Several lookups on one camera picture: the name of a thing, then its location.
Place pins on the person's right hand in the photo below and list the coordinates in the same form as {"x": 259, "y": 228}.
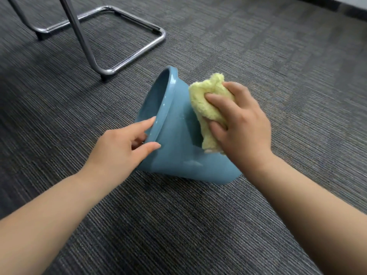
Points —
{"x": 243, "y": 134}

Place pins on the person's left hand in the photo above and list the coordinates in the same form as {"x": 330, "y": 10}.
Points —
{"x": 114, "y": 157}

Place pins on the yellow microfibre cloth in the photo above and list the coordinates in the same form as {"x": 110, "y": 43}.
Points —
{"x": 206, "y": 108}

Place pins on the blue plastic bucket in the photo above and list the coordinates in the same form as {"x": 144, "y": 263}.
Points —
{"x": 177, "y": 140}

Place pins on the person's right forearm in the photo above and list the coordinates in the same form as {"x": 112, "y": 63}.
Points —
{"x": 309, "y": 220}

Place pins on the person's left forearm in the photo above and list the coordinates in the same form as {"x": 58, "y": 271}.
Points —
{"x": 43, "y": 226}

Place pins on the black mesh chair chrome frame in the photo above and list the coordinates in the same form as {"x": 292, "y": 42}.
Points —
{"x": 79, "y": 34}

